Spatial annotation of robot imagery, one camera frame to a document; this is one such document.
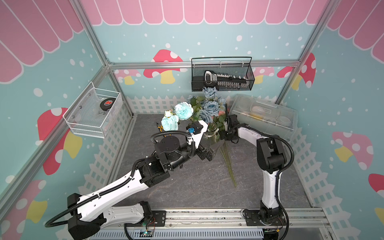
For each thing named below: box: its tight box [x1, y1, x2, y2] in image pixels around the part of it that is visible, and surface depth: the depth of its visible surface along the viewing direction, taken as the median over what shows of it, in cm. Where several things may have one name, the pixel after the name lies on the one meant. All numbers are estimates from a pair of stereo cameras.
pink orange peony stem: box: [219, 140, 237, 188], surface depth 96 cm
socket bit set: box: [204, 70, 248, 89], surface depth 91 cm
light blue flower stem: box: [161, 102, 194, 132], surface depth 57 cm
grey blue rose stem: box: [187, 86, 227, 124], surface depth 78 cm
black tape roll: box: [100, 97, 117, 111], surface depth 81 cm
